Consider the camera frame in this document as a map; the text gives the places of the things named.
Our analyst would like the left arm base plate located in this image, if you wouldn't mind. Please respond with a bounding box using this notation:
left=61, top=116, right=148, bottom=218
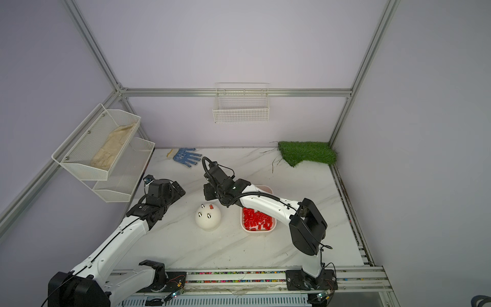
left=148, top=271, right=187, bottom=292

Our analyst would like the white tray of red sleeves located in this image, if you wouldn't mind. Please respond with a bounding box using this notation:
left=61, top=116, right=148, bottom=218
left=240, top=208, right=277, bottom=234

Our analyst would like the green artificial grass mat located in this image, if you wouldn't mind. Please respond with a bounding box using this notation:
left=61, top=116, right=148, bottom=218
left=277, top=141, right=338, bottom=167

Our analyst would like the white dome with screws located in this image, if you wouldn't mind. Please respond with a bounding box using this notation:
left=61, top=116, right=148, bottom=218
left=194, top=203, right=222, bottom=232

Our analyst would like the white wire wall basket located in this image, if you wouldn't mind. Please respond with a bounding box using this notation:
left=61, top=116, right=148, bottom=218
left=212, top=83, right=270, bottom=124

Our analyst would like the upper white mesh shelf bin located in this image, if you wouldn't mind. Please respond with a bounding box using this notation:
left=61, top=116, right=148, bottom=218
left=51, top=104, right=141, bottom=181

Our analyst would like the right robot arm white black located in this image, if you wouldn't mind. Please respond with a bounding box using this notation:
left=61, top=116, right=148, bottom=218
left=202, top=157, right=327, bottom=278

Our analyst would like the white mesh shelf bin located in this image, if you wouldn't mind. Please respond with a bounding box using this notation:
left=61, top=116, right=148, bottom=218
left=51, top=104, right=141, bottom=181
left=90, top=137, right=155, bottom=203

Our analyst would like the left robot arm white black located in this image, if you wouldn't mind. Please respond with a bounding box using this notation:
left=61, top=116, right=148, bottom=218
left=42, top=175, right=185, bottom=306

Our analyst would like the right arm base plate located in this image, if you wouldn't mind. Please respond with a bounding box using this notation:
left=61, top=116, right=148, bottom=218
left=285, top=269, right=338, bottom=290

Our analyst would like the beige cloth in bin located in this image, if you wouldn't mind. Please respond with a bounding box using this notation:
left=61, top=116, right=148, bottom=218
left=90, top=124, right=135, bottom=171

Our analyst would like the lower white mesh shelf bin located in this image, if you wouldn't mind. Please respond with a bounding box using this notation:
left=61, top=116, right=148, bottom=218
left=90, top=137, right=155, bottom=203

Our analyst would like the blue dotted work glove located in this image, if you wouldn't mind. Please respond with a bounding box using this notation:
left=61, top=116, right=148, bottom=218
left=166, top=148, right=202, bottom=168

